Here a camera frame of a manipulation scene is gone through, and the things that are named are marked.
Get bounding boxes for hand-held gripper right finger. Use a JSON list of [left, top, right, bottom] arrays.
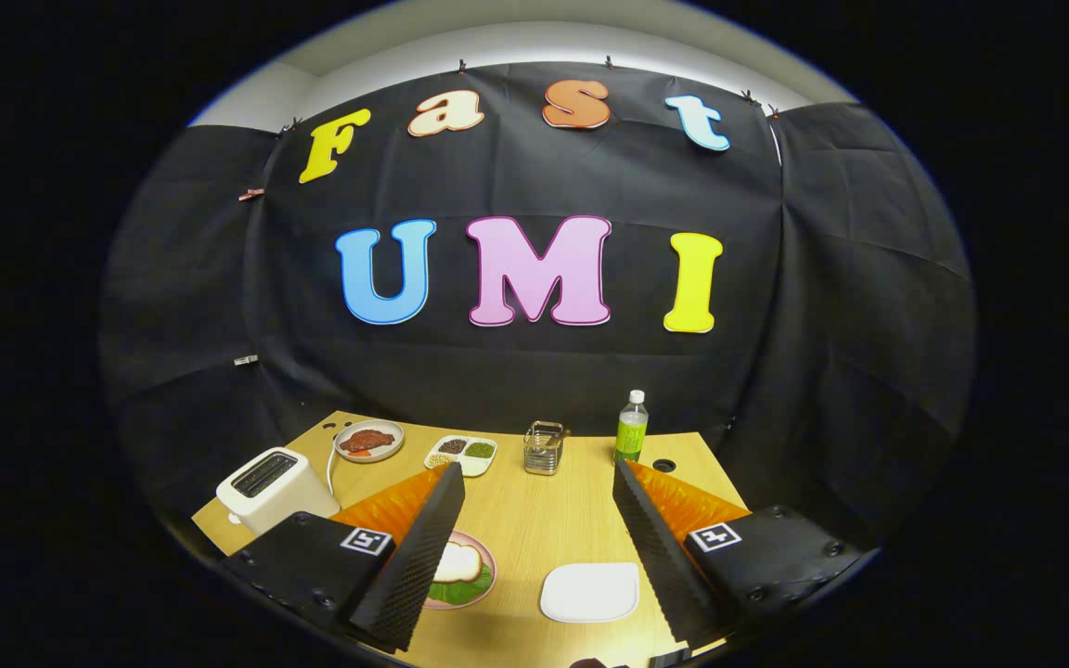
[[612, 458, 869, 650]]

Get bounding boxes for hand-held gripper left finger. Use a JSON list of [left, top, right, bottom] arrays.
[[224, 461, 467, 653]]

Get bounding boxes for toasted bread slice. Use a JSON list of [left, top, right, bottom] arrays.
[[432, 543, 483, 584]]

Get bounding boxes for green lettuce leaf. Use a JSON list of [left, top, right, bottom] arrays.
[[428, 566, 494, 606]]

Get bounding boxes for pink round plate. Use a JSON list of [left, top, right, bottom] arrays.
[[423, 530, 497, 610]]

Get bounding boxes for white square plate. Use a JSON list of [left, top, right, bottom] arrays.
[[539, 562, 640, 623]]

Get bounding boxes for white divided dish with beans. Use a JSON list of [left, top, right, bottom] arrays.
[[423, 435, 498, 478]]

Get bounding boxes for round white plate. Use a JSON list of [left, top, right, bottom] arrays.
[[334, 419, 406, 464]]

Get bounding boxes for green label water bottle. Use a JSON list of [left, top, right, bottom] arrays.
[[613, 390, 650, 464]]

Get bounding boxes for white toaster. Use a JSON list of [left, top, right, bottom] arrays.
[[216, 447, 341, 536]]

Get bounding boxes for black backdrop cloth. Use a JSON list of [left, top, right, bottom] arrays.
[[98, 60, 976, 548]]

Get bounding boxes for metal wire utensil holder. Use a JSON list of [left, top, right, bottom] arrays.
[[523, 420, 565, 476]]

